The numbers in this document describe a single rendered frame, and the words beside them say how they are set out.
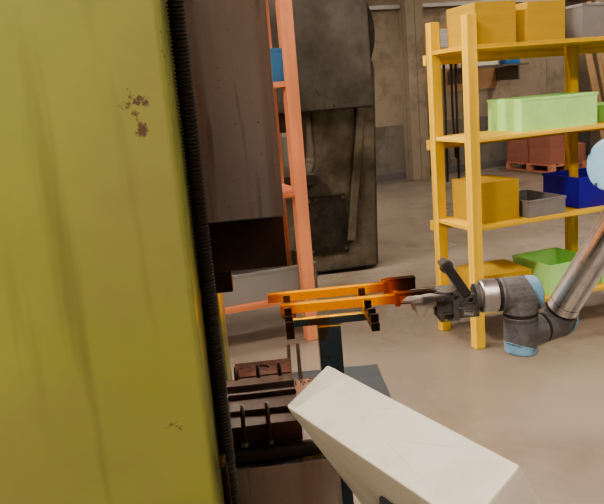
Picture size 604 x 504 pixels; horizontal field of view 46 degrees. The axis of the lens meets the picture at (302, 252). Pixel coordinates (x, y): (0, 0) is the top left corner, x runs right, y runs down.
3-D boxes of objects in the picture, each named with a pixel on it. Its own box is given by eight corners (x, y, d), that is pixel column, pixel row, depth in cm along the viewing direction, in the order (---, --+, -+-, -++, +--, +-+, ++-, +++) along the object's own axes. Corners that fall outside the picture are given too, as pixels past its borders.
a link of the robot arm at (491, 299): (500, 282, 187) (488, 274, 196) (482, 284, 187) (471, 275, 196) (501, 315, 189) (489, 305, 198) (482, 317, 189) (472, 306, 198)
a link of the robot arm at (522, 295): (547, 314, 190) (547, 278, 187) (501, 318, 189) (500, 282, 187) (534, 304, 199) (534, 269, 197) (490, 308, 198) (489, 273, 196)
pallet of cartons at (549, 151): (545, 163, 1247) (544, 124, 1232) (590, 168, 1139) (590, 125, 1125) (504, 168, 1224) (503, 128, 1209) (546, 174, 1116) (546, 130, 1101)
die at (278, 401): (294, 406, 151) (291, 369, 150) (304, 452, 132) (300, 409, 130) (93, 430, 148) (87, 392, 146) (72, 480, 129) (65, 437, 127)
